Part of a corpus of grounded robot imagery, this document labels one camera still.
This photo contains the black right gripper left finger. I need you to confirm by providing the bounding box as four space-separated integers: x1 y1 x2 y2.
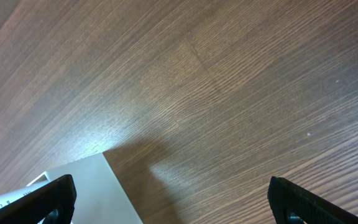
0 174 76 224

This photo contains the white open cardboard box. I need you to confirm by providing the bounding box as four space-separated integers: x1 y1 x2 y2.
28 153 142 224

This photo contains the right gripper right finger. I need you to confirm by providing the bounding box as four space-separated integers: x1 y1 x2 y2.
267 176 358 224

